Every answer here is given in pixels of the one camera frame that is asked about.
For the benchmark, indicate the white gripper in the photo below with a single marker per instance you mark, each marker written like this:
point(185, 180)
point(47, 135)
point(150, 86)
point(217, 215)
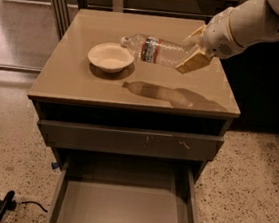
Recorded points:
point(218, 38)

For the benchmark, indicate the clear plastic water bottle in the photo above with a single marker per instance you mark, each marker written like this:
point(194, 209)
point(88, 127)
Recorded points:
point(154, 50)

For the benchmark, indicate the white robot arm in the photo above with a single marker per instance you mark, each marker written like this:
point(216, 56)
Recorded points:
point(262, 24)

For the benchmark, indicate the grey drawer cabinet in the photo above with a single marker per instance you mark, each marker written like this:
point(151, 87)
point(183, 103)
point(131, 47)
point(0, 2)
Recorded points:
point(144, 96)

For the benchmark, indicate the grey top drawer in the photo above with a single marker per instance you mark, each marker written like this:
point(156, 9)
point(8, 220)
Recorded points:
point(151, 143)

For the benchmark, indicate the grey open middle drawer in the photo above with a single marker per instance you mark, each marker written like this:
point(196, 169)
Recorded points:
point(116, 189)

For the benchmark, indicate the white paper bowl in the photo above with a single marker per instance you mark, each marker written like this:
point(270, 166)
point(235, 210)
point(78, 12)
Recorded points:
point(110, 57)

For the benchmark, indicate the blue tape piece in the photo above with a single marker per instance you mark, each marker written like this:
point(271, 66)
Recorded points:
point(54, 165)

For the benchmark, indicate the black bar device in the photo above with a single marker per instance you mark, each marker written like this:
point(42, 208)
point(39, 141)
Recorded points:
point(8, 203)

